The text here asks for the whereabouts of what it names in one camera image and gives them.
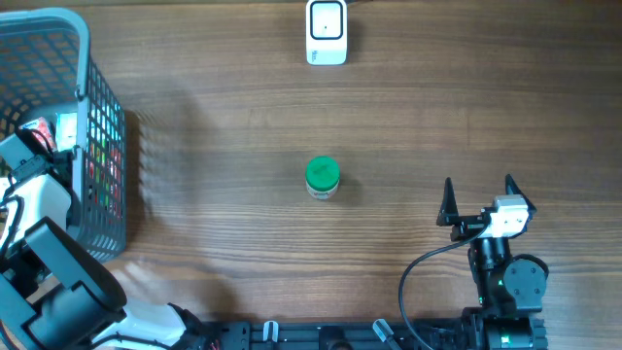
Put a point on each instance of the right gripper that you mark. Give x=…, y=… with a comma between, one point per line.
x=466, y=225

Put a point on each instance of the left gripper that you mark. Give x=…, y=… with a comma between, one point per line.
x=65, y=156

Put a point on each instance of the green lid jar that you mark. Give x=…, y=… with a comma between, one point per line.
x=322, y=177

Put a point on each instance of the teal wet wipes pack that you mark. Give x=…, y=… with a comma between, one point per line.
x=66, y=131

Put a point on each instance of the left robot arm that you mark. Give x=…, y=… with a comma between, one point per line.
x=54, y=294

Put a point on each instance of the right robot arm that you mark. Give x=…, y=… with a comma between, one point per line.
x=510, y=287

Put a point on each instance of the white barcode scanner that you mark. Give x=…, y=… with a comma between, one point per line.
x=326, y=32

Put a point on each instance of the red tissue pack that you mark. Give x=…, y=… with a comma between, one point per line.
x=41, y=129

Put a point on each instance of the grey plastic shopping basket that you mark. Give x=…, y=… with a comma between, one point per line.
x=47, y=69

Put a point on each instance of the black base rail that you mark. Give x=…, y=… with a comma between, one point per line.
x=340, y=335

